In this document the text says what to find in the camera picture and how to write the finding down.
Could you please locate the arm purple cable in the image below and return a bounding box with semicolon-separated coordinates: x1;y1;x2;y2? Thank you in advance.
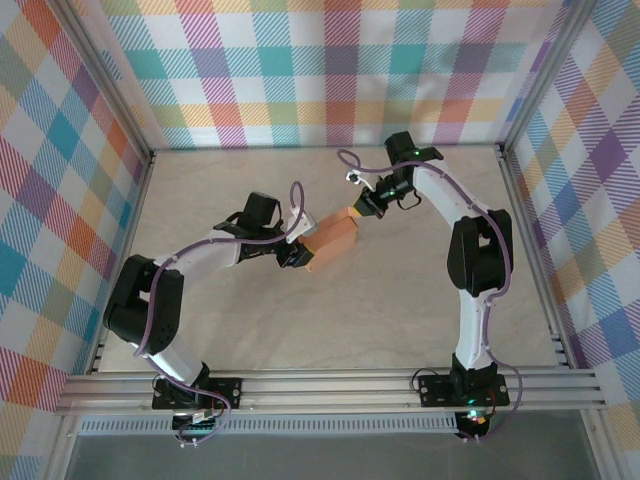
337;148;525;444
133;180;306;449

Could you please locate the aluminium side rail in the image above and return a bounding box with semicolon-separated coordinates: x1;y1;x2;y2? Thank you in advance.
497;144;576;369
87;149;157;376

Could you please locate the grey metal panel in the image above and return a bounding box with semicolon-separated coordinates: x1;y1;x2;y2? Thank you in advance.
44;414;616;480

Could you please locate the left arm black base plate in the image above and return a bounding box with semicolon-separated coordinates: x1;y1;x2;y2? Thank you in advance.
151;377;244;411

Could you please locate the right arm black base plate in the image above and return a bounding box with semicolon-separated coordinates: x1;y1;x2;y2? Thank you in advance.
417;372;511;407

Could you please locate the aluminium frame post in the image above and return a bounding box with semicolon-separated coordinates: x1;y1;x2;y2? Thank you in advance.
497;0;596;157
49;0;157;162

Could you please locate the orange paper box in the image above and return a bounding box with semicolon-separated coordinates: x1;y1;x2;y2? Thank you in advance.
304;207;359;274

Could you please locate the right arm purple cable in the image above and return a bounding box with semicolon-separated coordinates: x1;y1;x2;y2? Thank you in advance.
337;148;525;444

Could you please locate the aluminium mounting rail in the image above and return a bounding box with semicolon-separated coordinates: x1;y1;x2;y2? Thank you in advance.
54;367;609;416

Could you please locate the slotted grey cable duct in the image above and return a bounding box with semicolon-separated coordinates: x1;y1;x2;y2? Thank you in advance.
77;417;461;436

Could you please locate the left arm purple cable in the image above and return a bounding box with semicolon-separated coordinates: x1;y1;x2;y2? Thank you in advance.
133;180;306;449

